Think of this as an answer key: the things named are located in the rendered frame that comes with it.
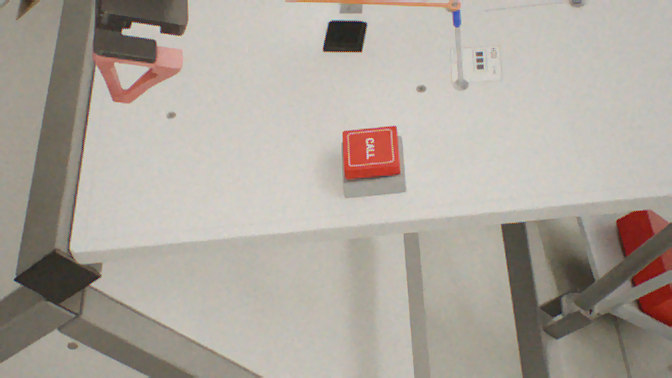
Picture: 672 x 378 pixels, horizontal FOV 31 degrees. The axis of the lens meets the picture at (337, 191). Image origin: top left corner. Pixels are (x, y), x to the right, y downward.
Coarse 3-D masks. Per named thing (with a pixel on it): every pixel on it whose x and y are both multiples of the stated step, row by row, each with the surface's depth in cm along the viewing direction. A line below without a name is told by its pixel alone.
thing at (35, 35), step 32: (32, 0) 161; (0, 32) 160; (32, 32) 152; (0, 64) 154; (32, 64) 147; (0, 96) 149; (32, 96) 142; (0, 128) 144; (32, 128) 138; (0, 160) 140; (32, 160) 133; (0, 192) 135; (0, 224) 131; (0, 256) 127; (0, 288) 124
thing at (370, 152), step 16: (368, 128) 111; (384, 128) 111; (352, 144) 110; (368, 144) 110; (384, 144) 110; (352, 160) 109; (368, 160) 109; (384, 160) 108; (352, 176) 109; (368, 176) 109
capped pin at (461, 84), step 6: (456, 6) 110; (456, 12) 110; (456, 18) 111; (456, 24) 111; (456, 30) 112; (456, 36) 113; (456, 42) 113; (456, 48) 114; (456, 54) 115; (462, 72) 116; (462, 78) 117; (456, 84) 118; (462, 84) 117; (468, 84) 118; (462, 90) 117
